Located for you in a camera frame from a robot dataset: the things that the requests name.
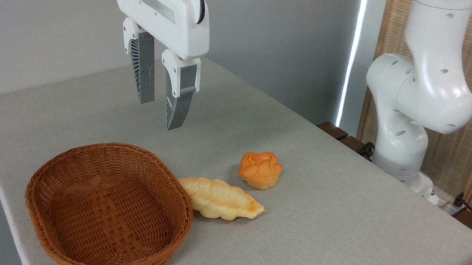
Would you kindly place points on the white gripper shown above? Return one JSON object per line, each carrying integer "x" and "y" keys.
{"x": 177, "y": 22}

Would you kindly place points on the round orange flower bun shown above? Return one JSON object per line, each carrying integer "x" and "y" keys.
{"x": 261, "y": 169}

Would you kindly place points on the leaf-shaped pale bread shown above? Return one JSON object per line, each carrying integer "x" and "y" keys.
{"x": 220, "y": 199}

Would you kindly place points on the brown wicker basket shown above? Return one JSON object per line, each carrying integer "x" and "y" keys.
{"x": 107, "y": 212}

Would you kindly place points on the dark brown wooden block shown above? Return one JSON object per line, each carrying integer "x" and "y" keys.
{"x": 332, "y": 130}
{"x": 353, "y": 144}

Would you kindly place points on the grey tablecloth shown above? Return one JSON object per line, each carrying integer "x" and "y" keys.
{"x": 341, "y": 246}

